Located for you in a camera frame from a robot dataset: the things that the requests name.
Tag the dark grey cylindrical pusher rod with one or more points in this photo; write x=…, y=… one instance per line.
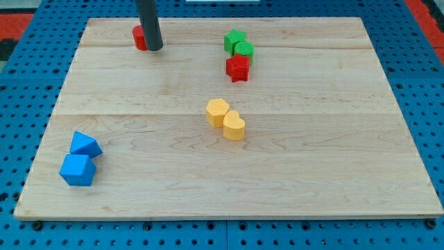
x=149, y=21

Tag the red cylinder block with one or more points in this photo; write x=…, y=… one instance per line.
x=138, y=36

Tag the green star block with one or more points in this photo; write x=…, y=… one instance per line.
x=231, y=39

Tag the green cylinder block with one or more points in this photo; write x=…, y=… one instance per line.
x=245, y=49

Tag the red star block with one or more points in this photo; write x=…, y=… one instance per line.
x=238, y=67

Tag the yellow hexagon block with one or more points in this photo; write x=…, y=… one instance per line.
x=215, y=112

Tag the yellow heart block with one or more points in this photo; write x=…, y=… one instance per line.
x=233, y=126

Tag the blue triangle block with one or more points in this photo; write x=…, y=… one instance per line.
x=85, y=145

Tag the blue cube block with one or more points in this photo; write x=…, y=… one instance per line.
x=78, y=170

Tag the light wooden board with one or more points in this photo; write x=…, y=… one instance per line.
x=324, y=136

